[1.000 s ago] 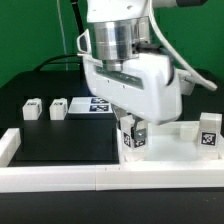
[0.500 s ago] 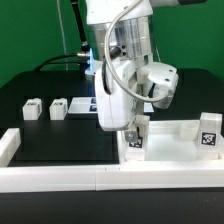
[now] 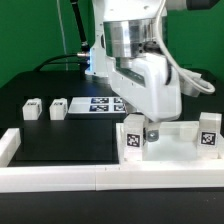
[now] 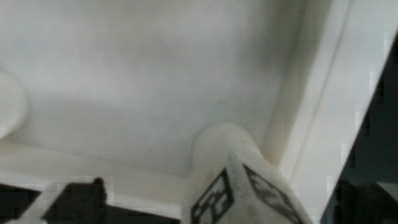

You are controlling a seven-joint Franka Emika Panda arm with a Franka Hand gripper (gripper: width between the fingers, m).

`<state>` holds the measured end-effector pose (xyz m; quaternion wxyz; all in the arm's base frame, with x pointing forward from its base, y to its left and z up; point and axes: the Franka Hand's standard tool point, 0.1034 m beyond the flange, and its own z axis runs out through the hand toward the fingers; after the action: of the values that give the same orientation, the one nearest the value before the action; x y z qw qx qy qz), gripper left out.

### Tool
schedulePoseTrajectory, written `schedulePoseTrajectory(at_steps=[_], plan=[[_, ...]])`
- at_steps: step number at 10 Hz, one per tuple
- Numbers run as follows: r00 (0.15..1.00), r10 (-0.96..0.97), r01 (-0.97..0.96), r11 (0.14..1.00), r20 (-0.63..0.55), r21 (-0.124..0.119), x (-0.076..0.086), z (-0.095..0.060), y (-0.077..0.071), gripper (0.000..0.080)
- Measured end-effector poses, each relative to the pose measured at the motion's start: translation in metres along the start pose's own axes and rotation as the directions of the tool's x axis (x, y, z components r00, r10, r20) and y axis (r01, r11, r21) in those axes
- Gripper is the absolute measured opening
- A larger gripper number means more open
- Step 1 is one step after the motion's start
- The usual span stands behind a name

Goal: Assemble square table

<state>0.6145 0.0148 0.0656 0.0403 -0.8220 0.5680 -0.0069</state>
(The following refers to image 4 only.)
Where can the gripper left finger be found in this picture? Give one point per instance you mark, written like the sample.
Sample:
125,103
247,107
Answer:
73,207

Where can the white square tabletop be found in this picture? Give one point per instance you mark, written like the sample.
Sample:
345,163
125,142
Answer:
126,71

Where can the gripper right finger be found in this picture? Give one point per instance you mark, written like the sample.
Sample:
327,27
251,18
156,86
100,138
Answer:
366,203

